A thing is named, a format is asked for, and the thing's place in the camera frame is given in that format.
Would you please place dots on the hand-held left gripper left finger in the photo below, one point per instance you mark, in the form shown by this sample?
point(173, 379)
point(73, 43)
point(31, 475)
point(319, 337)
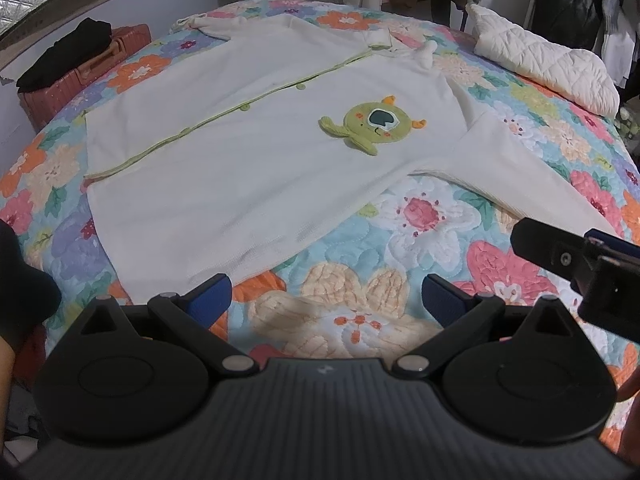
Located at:
point(214, 296)

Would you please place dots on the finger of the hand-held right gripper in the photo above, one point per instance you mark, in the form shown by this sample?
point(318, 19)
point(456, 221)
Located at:
point(545, 247)
point(615, 290)

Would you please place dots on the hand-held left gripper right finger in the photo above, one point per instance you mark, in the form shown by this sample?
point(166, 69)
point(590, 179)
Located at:
point(441, 296)

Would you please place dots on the white knit cardigan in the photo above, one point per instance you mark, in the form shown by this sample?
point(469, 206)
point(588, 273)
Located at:
point(250, 160)

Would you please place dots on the white hanging clothes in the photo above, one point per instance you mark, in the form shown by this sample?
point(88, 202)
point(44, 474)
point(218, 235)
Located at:
point(622, 20)

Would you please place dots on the person's right hand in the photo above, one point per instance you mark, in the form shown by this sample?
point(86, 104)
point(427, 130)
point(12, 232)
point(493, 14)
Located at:
point(631, 389)

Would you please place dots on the floral quilted bedspread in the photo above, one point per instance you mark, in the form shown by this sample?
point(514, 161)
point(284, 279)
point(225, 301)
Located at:
point(395, 280)

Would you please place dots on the cream quilted pillow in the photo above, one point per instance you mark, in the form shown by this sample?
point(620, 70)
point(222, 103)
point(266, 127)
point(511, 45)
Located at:
point(545, 67)

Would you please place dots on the person's black clothing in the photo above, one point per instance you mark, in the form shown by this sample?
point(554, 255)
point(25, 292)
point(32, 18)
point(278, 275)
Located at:
point(22, 280)

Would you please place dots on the pink suitcase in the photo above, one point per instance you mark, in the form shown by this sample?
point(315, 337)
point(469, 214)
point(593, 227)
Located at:
point(65, 87)

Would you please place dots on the black folded cloth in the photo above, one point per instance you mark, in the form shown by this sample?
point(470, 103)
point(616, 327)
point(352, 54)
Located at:
point(65, 55)

